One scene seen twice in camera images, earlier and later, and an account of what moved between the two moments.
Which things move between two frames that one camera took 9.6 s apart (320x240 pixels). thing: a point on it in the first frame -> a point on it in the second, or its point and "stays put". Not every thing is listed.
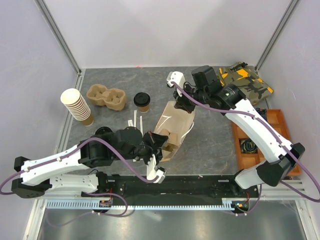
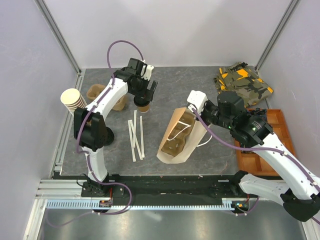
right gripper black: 181,104 -> 208,103
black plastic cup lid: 141,99 stays put
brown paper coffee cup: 144,109 stays put
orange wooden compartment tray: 250,153 stays put
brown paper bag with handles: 176,120 -> 184,135
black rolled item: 262,111 stays put
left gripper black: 156,146 -> 148,93
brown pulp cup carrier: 113,98 stays put
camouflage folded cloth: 248,81 stays put
